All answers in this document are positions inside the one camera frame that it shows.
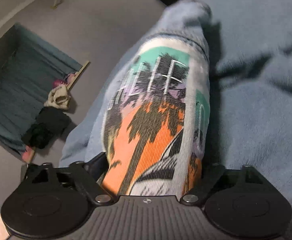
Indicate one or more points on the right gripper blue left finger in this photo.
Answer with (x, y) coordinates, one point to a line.
(85, 176)

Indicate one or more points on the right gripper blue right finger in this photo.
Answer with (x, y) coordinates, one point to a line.
(198, 195)

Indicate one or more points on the light blue denim jacket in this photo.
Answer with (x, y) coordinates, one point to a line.
(152, 118)

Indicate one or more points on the black object on sill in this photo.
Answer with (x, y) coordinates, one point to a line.
(49, 123)

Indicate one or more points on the cream cloth on sill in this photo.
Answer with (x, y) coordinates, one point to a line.
(58, 98)

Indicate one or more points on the teal window curtain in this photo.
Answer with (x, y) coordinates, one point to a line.
(28, 67)

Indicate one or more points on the blue fleece bed blanket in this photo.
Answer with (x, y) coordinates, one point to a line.
(250, 55)

